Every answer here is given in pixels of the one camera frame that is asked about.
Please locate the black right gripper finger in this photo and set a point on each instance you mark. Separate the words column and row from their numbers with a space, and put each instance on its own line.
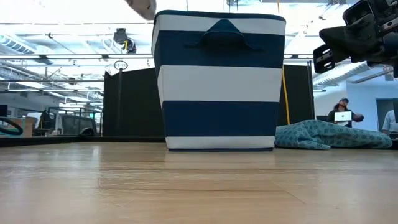
column 354, row 40

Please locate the white cloth with teal print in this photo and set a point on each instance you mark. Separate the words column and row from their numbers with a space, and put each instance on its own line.
column 144, row 7

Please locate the navy white striped fabric basket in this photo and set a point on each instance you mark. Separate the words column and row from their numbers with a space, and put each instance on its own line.
column 219, row 84

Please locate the person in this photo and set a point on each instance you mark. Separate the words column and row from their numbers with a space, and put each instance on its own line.
column 342, row 107
column 391, row 121

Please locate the white laptop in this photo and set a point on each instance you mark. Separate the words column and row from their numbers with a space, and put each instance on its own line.
column 343, row 116

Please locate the blue patterned cloth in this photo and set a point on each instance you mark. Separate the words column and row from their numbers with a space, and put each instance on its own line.
column 326, row 135

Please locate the black partition panel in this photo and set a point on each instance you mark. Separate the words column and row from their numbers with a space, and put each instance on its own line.
column 133, row 102

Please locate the black mesh cart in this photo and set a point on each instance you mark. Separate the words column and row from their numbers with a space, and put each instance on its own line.
column 77, row 124

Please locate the brown cardboard box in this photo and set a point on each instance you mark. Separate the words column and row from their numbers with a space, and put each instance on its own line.
column 29, row 124

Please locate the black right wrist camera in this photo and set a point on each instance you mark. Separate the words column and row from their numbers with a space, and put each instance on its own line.
column 357, row 12

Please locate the black overhead camera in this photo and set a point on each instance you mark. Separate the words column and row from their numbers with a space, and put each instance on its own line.
column 122, row 39

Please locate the black metal table frame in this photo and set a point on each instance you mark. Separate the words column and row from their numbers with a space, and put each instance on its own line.
column 77, row 140

